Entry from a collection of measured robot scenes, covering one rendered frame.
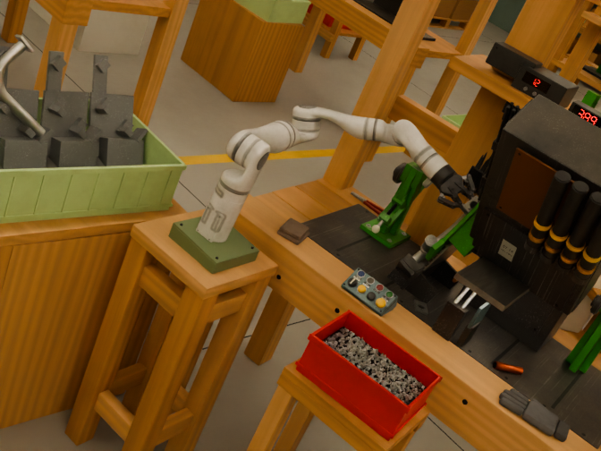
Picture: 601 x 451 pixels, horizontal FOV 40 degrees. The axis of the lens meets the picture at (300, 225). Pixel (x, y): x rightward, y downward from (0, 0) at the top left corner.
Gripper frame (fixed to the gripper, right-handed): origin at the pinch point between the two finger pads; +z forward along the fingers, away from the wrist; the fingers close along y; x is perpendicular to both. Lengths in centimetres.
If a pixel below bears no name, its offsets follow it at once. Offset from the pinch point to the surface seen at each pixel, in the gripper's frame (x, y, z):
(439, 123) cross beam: 25.4, 22.3, -33.4
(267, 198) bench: 23, -42, -48
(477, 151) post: 14.7, 20.4, -15.1
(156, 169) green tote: -7, -69, -67
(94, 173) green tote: -20, -85, -71
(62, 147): -11, -87, -88
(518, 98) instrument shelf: -11.7, 30.0, -14.9
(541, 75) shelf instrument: -15.8, 38.5, -15.3
